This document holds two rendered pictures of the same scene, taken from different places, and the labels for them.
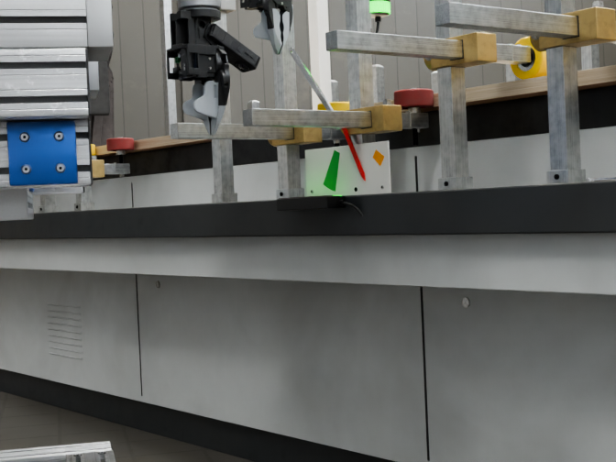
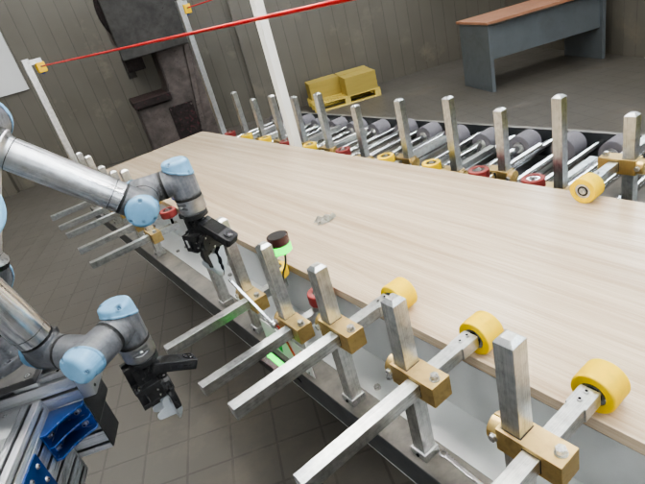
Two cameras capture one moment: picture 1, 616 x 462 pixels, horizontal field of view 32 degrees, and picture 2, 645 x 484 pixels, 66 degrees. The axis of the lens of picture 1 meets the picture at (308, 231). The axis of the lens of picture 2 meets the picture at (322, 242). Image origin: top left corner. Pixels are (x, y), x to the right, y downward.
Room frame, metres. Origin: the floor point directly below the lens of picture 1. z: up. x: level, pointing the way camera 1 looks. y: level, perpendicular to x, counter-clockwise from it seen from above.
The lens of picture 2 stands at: (0.98, -0.42, 1.67)
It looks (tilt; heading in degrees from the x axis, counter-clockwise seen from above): 27 degrees down; 7
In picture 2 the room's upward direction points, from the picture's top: 15 degrees counter-clockwise
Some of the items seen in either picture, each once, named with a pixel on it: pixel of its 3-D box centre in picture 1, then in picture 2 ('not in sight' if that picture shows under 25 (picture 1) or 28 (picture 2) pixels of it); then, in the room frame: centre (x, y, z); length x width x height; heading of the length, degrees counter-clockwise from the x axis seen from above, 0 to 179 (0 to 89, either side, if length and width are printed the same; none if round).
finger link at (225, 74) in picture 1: (218, 81); (170, 393); (1.87, 0.14, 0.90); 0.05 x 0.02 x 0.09; 38
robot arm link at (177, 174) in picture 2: not in sight; (179, 179); (2.23, 0.06, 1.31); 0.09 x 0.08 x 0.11; 107
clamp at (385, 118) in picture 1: (370, 121); (294, 324); (2.13, -0.13, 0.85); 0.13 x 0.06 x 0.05; 38
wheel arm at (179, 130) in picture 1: (263, 133); (229, 314); (2.26, 0.08, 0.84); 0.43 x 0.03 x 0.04; 128
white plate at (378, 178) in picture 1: (345, 170); (285, 347); (2.16, -0.08, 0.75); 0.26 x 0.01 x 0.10; 38
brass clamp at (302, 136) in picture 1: (293, 133); (251, 297); (2.33, 0.02, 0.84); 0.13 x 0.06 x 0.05; 38
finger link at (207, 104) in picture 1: (207, 107); (169, 410); (1.86, 0.16, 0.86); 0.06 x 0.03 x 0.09; 128
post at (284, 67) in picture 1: (286, 112); (244, 282); (2.35, 0.04, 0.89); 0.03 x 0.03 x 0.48; 38
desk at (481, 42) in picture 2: not in sight; (531, 39); (7.78, -2.84, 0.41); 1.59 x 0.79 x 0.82; 103
